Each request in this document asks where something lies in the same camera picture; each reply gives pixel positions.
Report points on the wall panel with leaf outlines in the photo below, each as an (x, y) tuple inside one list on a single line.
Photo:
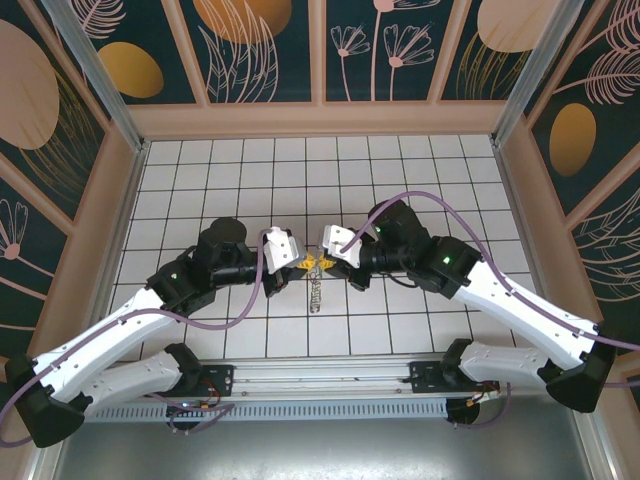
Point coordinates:
[(250, 50)]

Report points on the wall panel with pink flowers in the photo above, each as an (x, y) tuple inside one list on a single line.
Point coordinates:
[(375, 65)]

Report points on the wall panel with orange oval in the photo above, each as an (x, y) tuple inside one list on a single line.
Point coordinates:
[(130, 70)]

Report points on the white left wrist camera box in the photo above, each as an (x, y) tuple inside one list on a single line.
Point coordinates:
[(280, 247)]

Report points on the wall panel pink feather outlines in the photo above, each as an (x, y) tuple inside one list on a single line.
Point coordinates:
[(610, 260)]

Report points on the aluminium table edge rail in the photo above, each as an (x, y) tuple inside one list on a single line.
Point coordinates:
[(132, 200), (514, 200)]

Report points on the aluminium frame post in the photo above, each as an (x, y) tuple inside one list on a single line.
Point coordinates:
[(95, 75), (539, 65)]

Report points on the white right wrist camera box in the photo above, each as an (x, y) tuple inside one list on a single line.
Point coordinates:
[(337, 240)]

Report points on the grey metal sheet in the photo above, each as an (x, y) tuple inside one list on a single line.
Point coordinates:
[(325, 450)]

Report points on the wall panel oval and feathers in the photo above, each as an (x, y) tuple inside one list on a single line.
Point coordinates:
[(600, 100)]

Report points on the large wall panel beige disc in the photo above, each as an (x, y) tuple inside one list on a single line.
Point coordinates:
[(30, 100)]

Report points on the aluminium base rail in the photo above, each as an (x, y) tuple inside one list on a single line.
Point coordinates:
[(325, 377)]

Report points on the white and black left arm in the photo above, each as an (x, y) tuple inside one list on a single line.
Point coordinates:
[(100, 340)]

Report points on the wall panel single pink flower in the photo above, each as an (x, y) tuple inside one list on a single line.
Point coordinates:
[(25, 280)]

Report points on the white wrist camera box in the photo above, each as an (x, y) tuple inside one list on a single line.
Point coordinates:
[(337, 240), (280, 247)]

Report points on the wall panel with beige circle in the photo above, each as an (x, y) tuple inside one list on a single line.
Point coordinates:
[(480, 60)]

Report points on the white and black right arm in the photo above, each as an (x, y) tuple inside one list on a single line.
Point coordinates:
[(525, 315)]

